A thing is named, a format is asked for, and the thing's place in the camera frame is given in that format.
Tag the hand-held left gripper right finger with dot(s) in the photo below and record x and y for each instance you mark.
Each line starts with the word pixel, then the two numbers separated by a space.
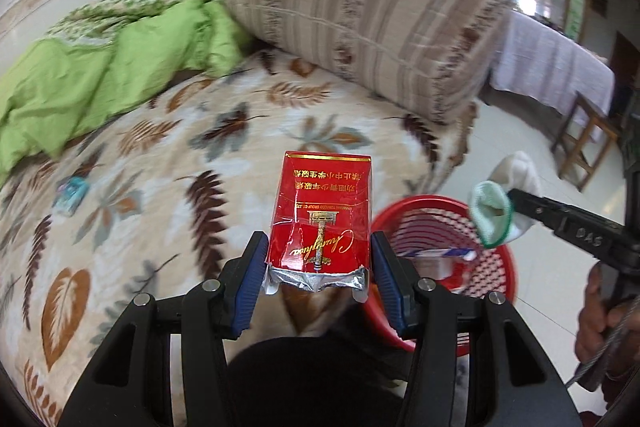
pixel 390 287

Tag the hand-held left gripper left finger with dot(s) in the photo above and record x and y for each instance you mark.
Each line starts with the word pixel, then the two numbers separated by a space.
pixel 250 282

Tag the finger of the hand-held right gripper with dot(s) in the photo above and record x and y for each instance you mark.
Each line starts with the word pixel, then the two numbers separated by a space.
pixel 535 207

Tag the white sock with green cuff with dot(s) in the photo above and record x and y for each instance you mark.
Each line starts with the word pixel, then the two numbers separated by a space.
pixel 520 177

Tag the red mesh basket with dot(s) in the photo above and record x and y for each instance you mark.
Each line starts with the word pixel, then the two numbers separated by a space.
pixel 430 206

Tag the red soft cigarette pack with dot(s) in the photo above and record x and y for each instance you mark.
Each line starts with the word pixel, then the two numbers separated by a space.
pixel 320 217

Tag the person's right hand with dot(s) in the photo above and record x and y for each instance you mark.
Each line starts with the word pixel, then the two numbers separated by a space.
pixel 592 322

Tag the wooden stool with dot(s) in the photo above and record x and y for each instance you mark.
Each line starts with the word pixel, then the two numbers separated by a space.
pixel 585 127

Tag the leaf print blanket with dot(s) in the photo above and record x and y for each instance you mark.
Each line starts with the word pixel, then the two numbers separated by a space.
pixel 150 207

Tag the table with lilac cloth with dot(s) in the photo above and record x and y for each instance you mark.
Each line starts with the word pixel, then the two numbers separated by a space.
pixel 545 57

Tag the small teal packet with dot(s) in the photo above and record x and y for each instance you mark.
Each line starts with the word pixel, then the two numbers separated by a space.
pixel 70 196

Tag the striped beige cushion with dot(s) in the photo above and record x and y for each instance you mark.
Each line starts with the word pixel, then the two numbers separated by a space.
pixel 375 17

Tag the green quilt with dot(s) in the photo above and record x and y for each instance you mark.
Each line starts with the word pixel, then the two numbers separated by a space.
pixel 75 82

